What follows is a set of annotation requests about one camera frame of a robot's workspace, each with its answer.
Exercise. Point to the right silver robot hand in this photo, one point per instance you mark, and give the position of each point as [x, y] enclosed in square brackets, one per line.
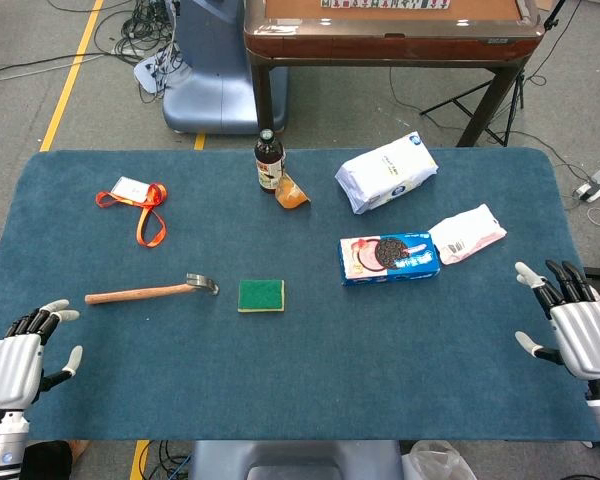
[582, 335]

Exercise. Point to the white pink snack packet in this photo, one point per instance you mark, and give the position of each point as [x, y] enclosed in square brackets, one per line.
[467, 234]

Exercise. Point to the row of mahjong tiles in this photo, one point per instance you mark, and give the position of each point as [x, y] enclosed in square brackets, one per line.
[385, 4]

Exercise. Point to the green yellow scouring sponge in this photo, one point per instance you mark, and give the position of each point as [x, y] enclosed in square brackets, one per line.
[261, 295]

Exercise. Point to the grey blue robot torso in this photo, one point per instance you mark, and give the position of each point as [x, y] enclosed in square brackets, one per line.
[295, 460]

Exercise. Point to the blue table mat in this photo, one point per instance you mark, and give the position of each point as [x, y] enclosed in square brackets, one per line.
[290, 350]

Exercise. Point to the orange snack packet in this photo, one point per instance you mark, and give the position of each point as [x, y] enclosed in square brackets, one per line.
[291, 194]

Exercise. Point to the black tripod stand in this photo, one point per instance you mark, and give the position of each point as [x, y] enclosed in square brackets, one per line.
[500, 107]

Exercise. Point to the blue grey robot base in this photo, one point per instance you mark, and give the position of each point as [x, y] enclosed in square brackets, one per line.
[215, 75]

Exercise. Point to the blue Oreo cookie box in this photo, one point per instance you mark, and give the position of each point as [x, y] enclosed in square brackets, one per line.
[390, 258]

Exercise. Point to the white tissue pack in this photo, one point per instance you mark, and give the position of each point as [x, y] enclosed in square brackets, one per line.
[386, 173]

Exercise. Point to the dark brown glass bottle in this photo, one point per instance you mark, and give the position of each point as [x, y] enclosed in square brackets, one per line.
[269, 162]

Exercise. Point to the brown mahjong table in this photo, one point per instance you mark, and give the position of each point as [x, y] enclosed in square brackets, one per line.
[395, 35]

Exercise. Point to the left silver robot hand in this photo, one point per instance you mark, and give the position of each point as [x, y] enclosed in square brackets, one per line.
[11, 365]

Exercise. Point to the clear plastic bag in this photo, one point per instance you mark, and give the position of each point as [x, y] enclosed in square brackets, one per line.
[437, 462]

